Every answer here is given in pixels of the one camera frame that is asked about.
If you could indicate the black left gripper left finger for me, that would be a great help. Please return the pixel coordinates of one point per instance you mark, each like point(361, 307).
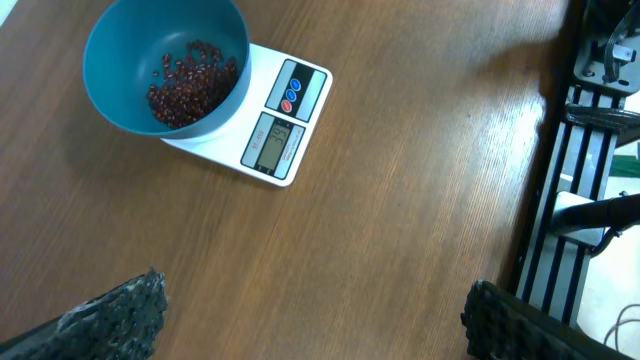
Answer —
point(122, 323)

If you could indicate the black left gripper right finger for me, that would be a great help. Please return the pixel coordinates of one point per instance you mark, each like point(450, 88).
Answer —
point(501, 326)

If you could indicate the white digital kitchen scale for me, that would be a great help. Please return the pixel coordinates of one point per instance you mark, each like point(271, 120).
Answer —
point(267, 136)

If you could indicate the red beans in bowl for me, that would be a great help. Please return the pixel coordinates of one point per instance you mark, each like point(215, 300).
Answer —
point(188, 88)

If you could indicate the teal blue bowl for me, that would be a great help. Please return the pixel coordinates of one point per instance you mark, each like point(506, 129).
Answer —
point(126, 46)

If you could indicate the aluminium frame rail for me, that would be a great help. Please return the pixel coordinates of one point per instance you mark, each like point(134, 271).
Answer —
point(550, 270)

